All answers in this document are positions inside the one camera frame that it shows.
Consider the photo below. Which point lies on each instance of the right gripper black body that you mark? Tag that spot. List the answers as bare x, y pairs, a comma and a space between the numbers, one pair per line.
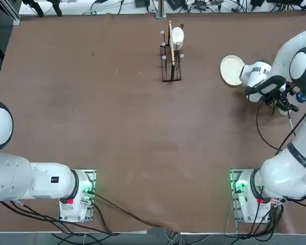
279, 100

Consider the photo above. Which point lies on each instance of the transparent sauce bottle blue cap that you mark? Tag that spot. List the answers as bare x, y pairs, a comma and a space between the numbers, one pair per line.
302, 97

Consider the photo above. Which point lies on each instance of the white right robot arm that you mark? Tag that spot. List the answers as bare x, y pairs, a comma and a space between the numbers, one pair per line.
278, 178

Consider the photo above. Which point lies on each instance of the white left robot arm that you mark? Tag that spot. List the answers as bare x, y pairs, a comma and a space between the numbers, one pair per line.
40, 183

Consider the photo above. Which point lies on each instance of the white round plate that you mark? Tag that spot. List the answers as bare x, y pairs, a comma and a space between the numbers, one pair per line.
230, 69

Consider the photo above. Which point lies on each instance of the black power adapter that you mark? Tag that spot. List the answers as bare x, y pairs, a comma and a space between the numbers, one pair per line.
257, 2
142, 3

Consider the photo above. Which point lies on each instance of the light wooden rod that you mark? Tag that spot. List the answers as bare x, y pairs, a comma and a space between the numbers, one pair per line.
173, 56

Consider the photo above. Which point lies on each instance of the black electronic device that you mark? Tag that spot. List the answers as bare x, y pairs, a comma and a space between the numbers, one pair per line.
176, 3

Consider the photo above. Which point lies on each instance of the white mug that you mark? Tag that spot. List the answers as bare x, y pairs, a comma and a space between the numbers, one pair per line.
177, 37

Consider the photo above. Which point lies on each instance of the aluminium profile rail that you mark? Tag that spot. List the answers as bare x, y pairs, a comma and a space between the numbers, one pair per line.
11, 12

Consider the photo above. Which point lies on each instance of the aluminium post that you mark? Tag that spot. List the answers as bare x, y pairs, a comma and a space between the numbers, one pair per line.
161, 9

